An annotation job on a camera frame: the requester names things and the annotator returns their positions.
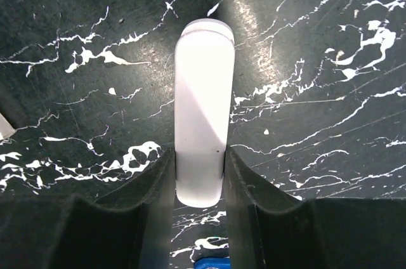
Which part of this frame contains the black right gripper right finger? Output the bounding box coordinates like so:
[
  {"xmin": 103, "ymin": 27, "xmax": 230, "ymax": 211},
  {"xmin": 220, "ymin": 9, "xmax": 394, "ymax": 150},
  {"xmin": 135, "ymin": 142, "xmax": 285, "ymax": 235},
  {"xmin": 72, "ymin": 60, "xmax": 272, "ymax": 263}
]
[{"xmin": 223, "ymin": 148, "xmax": 405, "ymax": 268}]

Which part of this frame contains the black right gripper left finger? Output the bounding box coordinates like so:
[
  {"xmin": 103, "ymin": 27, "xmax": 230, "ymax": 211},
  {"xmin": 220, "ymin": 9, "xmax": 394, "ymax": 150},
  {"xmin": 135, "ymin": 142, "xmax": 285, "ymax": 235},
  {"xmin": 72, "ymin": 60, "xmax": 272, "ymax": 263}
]
[{"xmin": 1, "ymin": 148, "xmax": 175, "ymax": 268}]

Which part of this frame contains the white stapler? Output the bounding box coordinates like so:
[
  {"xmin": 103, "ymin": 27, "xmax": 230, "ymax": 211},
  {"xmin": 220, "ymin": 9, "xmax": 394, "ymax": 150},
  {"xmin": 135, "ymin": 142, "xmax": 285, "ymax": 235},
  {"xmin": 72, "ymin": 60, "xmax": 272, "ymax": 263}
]
[{"xmin": 174, "ymin": 18, "xmax": 235, "ymax": 208}]

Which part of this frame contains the blue stapler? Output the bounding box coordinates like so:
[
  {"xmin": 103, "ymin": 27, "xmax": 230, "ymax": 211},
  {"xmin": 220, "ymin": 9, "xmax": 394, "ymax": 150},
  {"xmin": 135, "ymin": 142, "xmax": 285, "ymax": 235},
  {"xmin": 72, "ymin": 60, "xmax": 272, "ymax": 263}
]
[{"xmin": 193, "ymin": 258, "xmax": 231, "ymax": 269}]

